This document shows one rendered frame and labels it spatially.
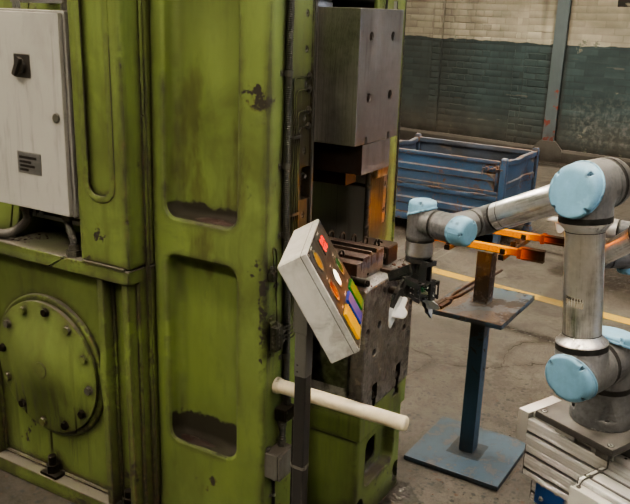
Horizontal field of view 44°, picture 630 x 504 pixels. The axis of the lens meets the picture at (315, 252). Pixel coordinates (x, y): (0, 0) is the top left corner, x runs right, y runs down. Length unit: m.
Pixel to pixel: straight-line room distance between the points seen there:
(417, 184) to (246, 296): 4.32
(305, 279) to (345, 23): 0.84
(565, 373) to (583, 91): 8.66
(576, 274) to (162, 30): 1.37
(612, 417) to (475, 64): 9.26
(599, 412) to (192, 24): 1.54
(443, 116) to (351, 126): 8.96
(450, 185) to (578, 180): 4.74
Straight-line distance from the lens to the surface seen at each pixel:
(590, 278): 1.80
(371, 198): 2.86
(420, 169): 6.55
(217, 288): 2.51
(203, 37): 2.40
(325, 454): 2.81
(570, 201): 1.75
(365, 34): 2.37
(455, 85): 11.20
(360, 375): 2.59
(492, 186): 6.32
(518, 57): 10.73
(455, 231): 1.98
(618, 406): 2.02
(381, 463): 3.02
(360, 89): 2.37
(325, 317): 1.90
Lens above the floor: 1.75
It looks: 17 degrees down
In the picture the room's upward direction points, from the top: 2 degrees clockwise
